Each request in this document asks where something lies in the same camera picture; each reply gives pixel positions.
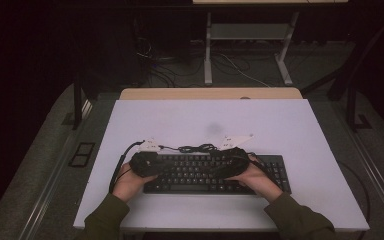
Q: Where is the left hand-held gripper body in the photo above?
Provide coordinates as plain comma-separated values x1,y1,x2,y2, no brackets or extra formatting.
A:
128,138,164,178

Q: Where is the black floor socket plate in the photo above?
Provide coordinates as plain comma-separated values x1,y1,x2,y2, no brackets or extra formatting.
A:
68,142,97,168

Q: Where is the black keyboard cable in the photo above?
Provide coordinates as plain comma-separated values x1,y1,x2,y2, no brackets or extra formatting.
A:
158,143,220,155

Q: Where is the black metal stand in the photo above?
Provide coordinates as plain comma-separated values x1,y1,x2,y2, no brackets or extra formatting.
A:
72,74,93,131
300,13,384,133

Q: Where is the person's right hand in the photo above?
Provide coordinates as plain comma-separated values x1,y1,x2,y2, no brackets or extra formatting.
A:
224,160,284,204

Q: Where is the white floor cable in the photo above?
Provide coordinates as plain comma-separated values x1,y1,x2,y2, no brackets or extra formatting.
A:
219,53,271,88

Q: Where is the black floor cable bundle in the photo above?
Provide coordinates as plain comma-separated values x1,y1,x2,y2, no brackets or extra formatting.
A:
136,36,204,88

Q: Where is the grey metal frame desk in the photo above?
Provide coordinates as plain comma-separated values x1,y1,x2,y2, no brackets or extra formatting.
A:
192,0,349,87

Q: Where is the person's left hand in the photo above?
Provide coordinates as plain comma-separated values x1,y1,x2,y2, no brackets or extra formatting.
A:
112,162,158,204

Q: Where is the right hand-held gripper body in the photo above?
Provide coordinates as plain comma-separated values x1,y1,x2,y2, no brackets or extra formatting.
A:
214,134,254,179

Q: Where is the metal floor rail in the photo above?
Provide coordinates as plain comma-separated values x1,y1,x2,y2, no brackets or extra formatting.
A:
333,99,384,234
19,99,93,240

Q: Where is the wooden table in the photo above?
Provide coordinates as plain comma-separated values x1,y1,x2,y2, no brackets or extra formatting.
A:
118,87,304,101

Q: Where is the black computer keyboard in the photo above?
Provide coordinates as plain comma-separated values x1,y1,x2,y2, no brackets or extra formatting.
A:
143,153,293,196

